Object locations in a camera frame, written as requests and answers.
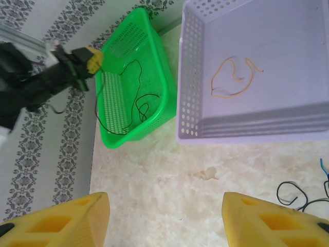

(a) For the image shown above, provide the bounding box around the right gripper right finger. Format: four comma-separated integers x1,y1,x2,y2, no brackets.
222,191,329,247

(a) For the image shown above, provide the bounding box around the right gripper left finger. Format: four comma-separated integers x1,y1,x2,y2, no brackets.
0,191,111,247

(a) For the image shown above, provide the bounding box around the thin black cable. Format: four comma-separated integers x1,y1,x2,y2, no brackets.
94,59,161,136
276,181,329,212

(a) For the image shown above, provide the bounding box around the thin blue cable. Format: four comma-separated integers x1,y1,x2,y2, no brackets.
319,158,329,198

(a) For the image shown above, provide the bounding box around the thin orange cable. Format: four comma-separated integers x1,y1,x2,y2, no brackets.
210,57,264,99

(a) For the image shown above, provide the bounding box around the green plastic basket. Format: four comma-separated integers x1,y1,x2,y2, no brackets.
94,7,178,150

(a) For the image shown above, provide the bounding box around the purple plastic basket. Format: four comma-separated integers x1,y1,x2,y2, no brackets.
176,0,329,145

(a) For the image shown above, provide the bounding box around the black left gripper wire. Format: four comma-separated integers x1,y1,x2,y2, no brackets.
47,101,67,115

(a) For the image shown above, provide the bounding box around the aluminium frame post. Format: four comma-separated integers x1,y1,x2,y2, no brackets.
0,23,51,54

